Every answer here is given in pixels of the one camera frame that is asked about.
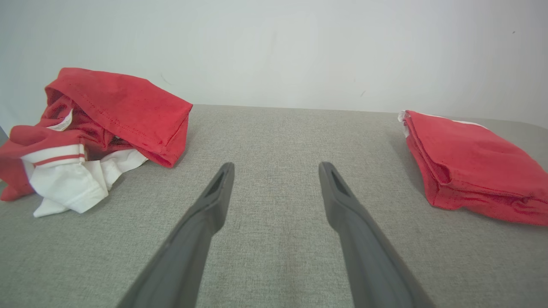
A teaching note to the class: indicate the red shorts with white stripe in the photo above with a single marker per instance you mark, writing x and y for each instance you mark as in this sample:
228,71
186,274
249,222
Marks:
479,162

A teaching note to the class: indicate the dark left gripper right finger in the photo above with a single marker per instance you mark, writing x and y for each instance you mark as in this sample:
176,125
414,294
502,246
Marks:
368,256

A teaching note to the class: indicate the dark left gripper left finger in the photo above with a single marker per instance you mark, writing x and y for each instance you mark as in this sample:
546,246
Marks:
188,256

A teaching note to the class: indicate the red and white jersey shirt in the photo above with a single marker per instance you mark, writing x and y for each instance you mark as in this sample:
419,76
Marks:
124,102

